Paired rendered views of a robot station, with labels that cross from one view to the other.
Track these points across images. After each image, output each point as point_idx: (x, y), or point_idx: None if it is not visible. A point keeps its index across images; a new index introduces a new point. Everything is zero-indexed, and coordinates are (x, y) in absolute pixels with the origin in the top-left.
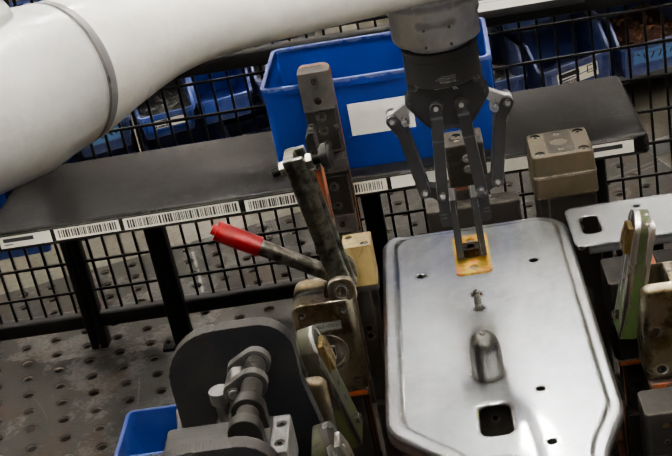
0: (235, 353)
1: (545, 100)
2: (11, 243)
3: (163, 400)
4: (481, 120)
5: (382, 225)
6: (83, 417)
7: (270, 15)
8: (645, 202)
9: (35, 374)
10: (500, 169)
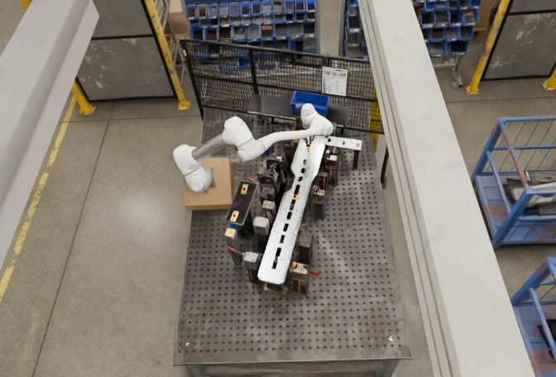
0: (273, 161)
1: (336, 109)
2: (249, 112)
3: (267, 134)
4: (322, 116)
5: None
6: (255, 133)
7: (282, 139)
8: (338, 138)
9: (248, 121)
10: (313, 140)
